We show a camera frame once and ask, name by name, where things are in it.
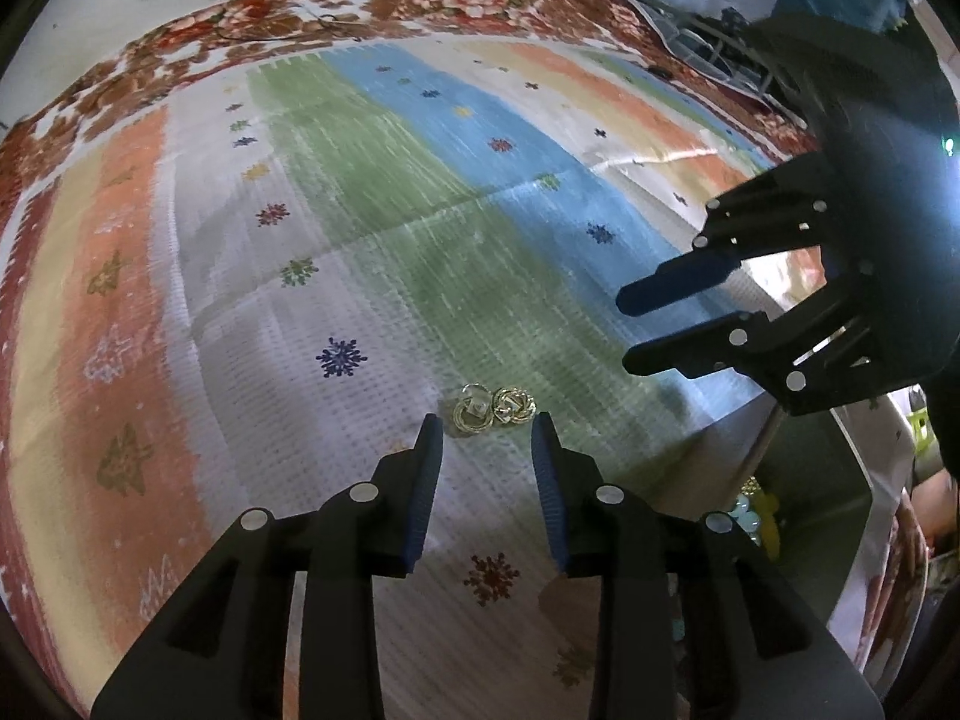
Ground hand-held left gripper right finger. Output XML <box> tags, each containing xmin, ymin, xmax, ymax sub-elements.
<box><xmin>529</xmin><ymin>412</ymin><xmax>886</xmax><ymax>720</ymax></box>

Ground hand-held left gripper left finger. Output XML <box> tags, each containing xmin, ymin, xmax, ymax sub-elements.
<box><xmin>90</xmin><ymin>414</ymin><xmax>443</xmax><ymax>720</ymax></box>

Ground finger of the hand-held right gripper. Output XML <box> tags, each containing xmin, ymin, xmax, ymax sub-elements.
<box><xmin>622</xmin><ymin>289</ymin><xmax>901</xmax><ymax>417</ymax></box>
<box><xmin>615</xmin><ymin>154</ymin><xmax>833</xmax><ymax>317</ymax></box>

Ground gold knot earring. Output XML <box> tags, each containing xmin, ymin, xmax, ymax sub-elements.
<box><xmin>491</xmin><ymin>386</ymin><xmax>537</xmax><ymax>425</ymax></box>
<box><xmin>454</xmin><ymin>382</ymin><xmax>496</xmax><ymax>436</ymax></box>

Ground rectangular metal tin box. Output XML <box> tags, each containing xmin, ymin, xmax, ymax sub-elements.
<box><xmin>645</xmin><ymin>397</ymin><xmax>875</xmax><ymax>661</ymax></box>

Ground light blue bead bracelet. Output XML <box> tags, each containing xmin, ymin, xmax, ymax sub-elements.
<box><xmin>729</xmin><ymin>499</ymin><xmax>781</xmax><ymax>545</ymax></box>

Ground striped colourful mat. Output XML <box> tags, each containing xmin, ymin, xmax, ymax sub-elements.
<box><xmin>0</xmin><ymin>37</ymin><xmax>923</xmax><ymax>720</ymax></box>

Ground dark wire rack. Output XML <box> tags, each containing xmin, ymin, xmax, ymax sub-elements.
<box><xmin>637</xmin><ymin>0</ymin><xmax>788</xmax><ymax>95</ymax></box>

